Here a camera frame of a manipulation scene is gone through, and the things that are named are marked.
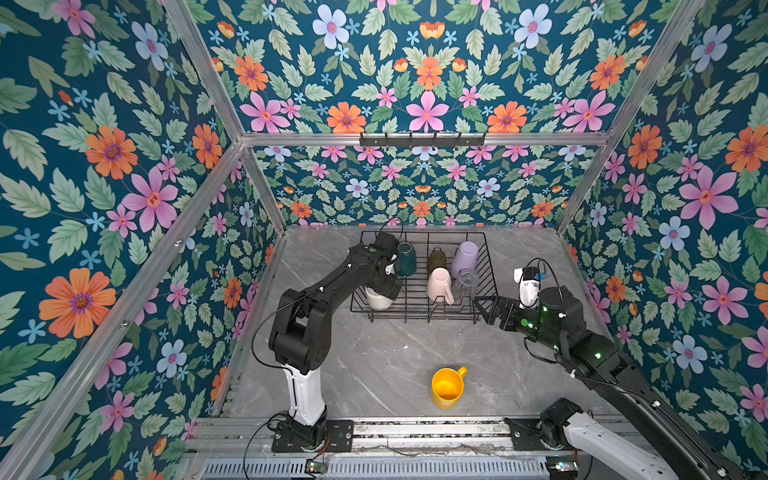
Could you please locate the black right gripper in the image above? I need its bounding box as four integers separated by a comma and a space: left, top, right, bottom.
473, 295, 565, 357

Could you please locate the white mug red inside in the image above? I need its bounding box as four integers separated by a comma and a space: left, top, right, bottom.
365, 287, 394, 311

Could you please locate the dark green mug white inside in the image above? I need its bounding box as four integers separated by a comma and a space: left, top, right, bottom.
395, 242, 417, 278

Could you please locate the clear glass cup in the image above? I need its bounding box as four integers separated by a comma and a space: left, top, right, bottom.
457, 269, 479, 301

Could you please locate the cream mug pink handle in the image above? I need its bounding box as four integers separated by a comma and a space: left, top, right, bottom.
426, 267, 454, 305

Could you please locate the amber textured glass cup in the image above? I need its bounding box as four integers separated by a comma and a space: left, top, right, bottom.
426, 247, 448, 275

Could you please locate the lilac plastic cup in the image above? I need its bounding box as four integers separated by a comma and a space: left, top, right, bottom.
450, 241, 479, 278

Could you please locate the yellow mug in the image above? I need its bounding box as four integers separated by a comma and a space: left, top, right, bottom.
430, 367, 468, 410

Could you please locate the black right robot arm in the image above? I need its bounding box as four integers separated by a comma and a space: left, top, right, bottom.
474, 286, 765, 479

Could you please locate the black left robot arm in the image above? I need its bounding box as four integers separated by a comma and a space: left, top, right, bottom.
268, 232, 402, 451

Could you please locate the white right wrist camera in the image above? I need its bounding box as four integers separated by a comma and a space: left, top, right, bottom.
514, 266, 540, 309

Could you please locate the black wire dish rack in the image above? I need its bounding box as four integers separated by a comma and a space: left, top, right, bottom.
349, 230, 498, 323

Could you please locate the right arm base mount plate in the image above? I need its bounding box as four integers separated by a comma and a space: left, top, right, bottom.
503, 415, 576, 451

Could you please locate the black hook rail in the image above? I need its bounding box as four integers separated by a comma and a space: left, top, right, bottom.
358, 132, 486, 149

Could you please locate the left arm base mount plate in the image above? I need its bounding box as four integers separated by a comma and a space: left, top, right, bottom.
271, 419, 355, 453

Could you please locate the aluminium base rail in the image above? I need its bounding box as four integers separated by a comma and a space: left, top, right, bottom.
179, 415, 697, 480

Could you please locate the aluminium frame post left rear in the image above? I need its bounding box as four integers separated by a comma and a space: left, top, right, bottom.
164, 0, 287, 237

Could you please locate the aluminium frame post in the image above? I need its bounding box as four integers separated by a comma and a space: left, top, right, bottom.
164, 0, 287, 237
556, 0, 707, 238

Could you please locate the aluminium frame post right rear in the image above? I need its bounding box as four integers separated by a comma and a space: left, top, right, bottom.
556, 0, 707, 238

